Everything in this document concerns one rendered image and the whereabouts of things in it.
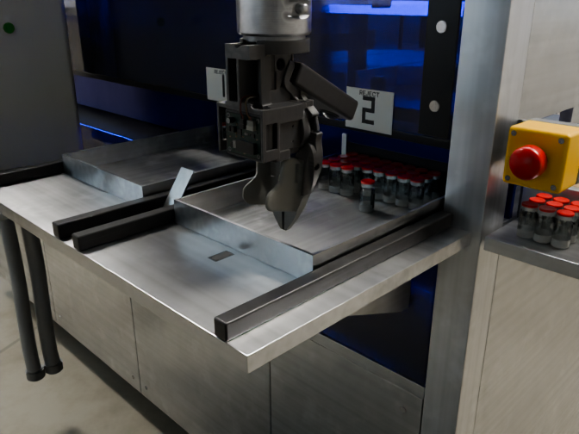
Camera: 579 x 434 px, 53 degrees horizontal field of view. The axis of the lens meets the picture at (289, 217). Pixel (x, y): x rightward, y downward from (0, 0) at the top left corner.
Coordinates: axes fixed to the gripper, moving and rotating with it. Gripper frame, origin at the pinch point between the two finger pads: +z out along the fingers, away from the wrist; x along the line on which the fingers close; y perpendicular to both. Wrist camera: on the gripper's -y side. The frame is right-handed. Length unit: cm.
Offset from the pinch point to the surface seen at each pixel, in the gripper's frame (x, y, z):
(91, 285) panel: -107, -24, 58
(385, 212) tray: -1.4, -21.3, 5.6
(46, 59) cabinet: -88, -12, -10
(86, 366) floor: -120, -24, 94
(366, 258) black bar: 8.0, -4.5, 4.2
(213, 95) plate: -43.5, -23.6, -6.2
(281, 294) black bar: 7.6, 8.8, 3.7
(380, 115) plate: -4.9, -23.6, -7.7
